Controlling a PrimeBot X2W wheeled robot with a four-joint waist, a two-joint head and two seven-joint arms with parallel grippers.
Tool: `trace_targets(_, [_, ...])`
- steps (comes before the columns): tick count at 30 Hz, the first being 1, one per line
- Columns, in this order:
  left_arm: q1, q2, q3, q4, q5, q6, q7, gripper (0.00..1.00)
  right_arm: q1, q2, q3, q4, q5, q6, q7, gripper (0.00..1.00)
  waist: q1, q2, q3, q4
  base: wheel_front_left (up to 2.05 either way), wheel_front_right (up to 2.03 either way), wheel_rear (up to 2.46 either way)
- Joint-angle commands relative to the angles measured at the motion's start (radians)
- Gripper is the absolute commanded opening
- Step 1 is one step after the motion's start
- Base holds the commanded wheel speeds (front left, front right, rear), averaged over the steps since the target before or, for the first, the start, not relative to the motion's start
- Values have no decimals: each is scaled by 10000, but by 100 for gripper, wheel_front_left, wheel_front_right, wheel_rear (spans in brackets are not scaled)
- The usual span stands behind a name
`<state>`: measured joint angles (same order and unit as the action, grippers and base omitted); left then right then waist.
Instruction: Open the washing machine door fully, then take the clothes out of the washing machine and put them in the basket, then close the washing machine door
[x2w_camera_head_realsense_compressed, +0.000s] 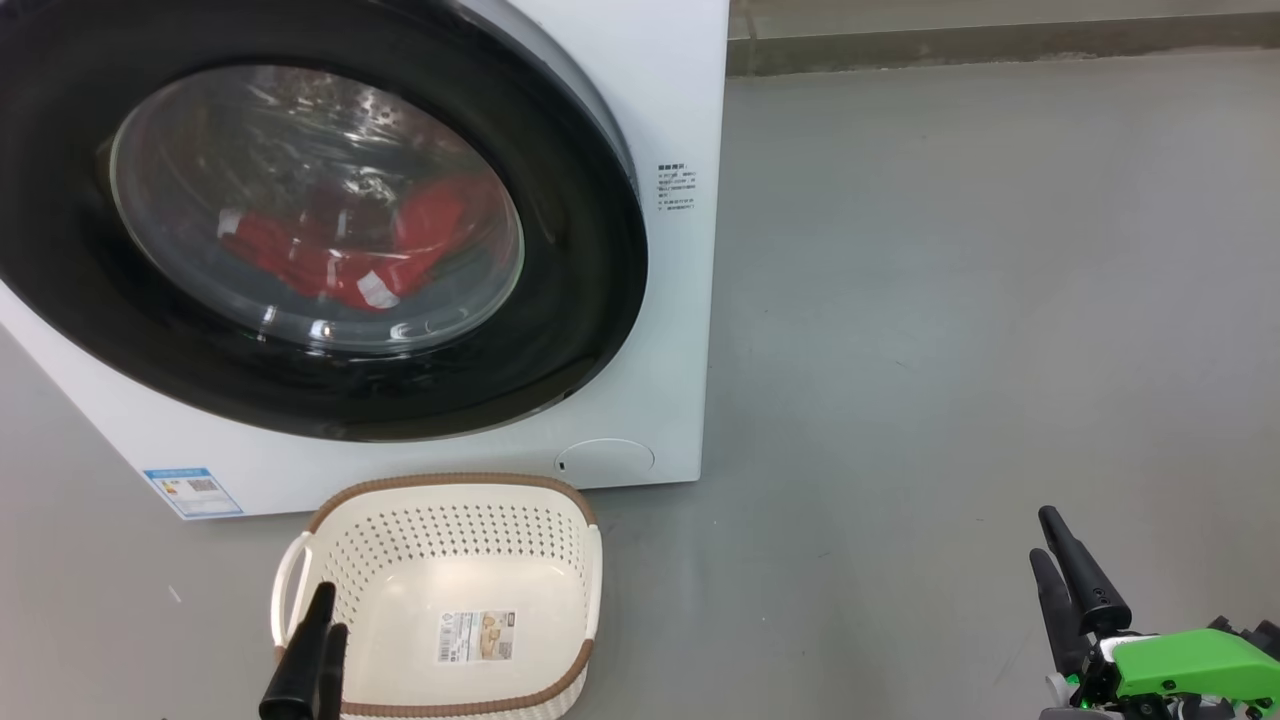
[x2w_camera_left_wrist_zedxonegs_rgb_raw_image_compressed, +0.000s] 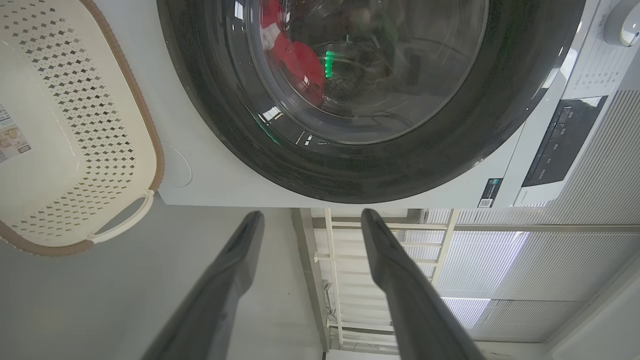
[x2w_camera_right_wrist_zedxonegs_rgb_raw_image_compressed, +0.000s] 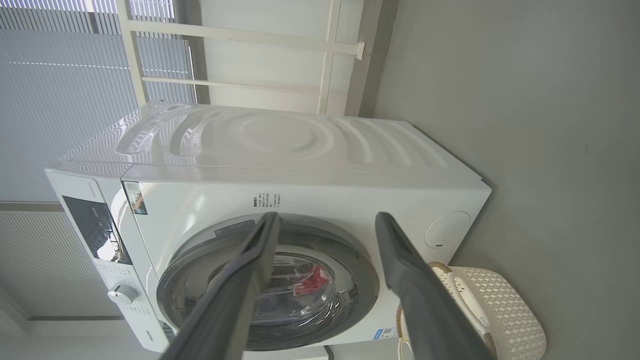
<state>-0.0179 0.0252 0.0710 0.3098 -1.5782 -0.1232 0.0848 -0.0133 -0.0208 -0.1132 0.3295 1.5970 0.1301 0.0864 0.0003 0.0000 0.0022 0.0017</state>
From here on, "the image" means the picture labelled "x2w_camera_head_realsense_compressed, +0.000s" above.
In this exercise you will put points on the round black washer door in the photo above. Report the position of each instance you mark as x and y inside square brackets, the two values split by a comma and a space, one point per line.
[580, 300]

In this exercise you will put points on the white front-load washing machine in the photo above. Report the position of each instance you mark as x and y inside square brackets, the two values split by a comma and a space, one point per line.
[660, 380]

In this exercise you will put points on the red garment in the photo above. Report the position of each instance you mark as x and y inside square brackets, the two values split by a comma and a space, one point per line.
[300, 265]

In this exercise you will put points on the round white filter cover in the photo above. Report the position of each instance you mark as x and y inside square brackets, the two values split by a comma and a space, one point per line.
[605, 458]

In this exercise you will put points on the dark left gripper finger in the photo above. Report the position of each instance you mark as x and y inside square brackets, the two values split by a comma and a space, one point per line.
[298, 670]
[333, 685]

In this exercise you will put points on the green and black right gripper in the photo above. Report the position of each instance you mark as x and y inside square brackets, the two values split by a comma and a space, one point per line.
[1190, 665]

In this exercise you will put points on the blue energy label sticker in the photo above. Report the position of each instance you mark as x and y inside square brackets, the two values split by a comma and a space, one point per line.
[193, 493]

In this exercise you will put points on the printed label sticker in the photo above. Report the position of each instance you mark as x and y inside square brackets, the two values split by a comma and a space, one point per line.
[476, 637]

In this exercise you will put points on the cream basket with brown rim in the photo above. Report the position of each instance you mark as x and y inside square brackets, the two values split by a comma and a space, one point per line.
[480, 530]

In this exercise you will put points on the small printed text sticker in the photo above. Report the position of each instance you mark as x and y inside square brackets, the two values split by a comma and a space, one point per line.
[677, 187]

